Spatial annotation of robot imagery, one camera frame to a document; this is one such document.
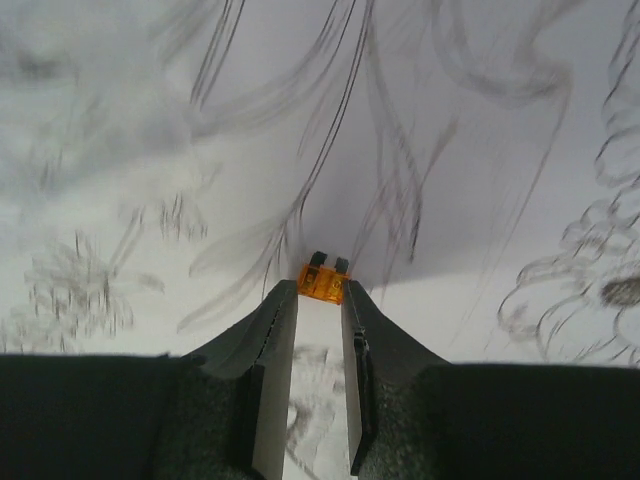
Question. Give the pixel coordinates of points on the small orange fuse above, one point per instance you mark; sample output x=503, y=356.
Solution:
x=322, y=283

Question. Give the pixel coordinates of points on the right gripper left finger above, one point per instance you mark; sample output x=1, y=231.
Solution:
x=252, y=360

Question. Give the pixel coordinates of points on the floral printed mat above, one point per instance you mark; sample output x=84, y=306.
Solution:
x=164, y=164

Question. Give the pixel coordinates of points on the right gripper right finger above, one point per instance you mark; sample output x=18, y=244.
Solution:
x=393, y=410

